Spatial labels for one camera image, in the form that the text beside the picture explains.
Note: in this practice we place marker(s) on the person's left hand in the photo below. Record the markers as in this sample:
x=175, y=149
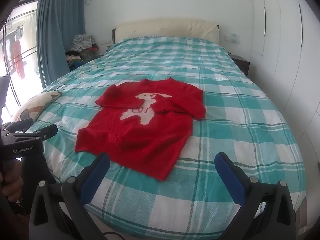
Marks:
x=12, y=180

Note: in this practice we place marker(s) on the red knitted sweater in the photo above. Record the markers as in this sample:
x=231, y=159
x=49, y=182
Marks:
x=140, y=140

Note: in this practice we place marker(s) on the patterned cream pillow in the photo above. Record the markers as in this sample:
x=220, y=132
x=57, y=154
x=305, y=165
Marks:
x=35, y=105

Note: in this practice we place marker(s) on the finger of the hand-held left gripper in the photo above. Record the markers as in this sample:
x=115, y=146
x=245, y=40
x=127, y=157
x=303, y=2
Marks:
x=40, y=133
x=21, y=125

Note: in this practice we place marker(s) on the dark wooden nightstand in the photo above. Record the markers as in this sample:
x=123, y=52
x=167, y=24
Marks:
x=242, y=63

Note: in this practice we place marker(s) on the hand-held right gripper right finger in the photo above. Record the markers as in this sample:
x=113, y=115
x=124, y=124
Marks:
x=229, y=177

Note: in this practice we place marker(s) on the pile of clothes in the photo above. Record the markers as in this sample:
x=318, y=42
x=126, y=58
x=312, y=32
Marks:
x=82, y=46

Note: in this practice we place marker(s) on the hanging red garment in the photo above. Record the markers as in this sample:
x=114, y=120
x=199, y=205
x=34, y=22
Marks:
x=18, y=57

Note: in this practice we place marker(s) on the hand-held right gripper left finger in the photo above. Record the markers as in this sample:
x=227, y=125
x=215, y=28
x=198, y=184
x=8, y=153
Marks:
x=95, y=177

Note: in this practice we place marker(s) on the white wall socket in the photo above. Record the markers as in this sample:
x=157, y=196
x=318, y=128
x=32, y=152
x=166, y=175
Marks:
x=232, y=38

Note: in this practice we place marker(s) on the blue curtain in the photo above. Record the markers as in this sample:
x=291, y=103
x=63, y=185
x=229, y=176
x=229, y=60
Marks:
x=60, y=35

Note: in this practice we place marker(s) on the teal checked bedspread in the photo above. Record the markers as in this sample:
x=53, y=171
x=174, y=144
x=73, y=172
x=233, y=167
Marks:
x=225, y=130

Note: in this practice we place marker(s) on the cream padded headboard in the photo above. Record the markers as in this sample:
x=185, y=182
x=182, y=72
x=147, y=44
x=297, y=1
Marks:
x=165, y=28

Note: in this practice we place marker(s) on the white wardrobe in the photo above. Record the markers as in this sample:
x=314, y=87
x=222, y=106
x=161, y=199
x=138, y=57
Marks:
x=282, y=55

